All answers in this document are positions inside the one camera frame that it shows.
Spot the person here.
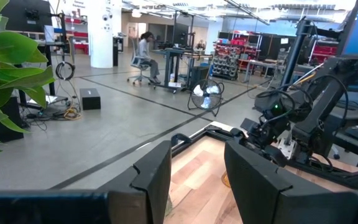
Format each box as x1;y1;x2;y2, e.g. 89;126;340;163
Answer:
135;30;162;85

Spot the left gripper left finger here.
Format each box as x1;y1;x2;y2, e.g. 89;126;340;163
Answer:
98;139;172;224

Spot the yellow floor cable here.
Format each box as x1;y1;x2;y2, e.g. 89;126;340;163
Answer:
62;105;83;121

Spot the black cable coil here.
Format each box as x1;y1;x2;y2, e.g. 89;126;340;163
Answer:
55;61;76;81

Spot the small black rail clamp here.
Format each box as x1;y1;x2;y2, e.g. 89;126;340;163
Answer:
170;133;193;149

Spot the black floor box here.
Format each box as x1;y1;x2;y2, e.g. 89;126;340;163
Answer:
79;88;101;111

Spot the green artificial plant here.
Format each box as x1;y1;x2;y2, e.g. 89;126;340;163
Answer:
0;0;56;184

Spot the red parts rack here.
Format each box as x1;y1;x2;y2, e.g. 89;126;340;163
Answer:
211;37;262;81

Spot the red storage shelf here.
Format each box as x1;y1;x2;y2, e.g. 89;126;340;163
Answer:
64;17;90;55

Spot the dark standing desk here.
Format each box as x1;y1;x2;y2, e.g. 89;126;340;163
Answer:
152;48;214;94

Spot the black aluminium table frame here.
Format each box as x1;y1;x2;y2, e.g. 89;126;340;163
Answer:
171;123;358;190

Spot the black floor fan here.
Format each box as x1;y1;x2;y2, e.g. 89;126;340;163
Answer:
187;78;226;118

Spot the white round column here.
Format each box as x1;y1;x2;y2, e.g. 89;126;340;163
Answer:
87;0;114;69

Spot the large black display screen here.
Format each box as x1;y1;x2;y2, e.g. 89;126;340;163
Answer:
0;0;53;33

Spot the black metal stand pole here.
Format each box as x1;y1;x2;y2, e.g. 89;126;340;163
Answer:
280;17;315;91

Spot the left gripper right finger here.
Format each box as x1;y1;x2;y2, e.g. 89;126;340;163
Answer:
224;141;293;224

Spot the white office chair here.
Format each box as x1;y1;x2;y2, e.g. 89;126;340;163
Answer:
126;39;157;90

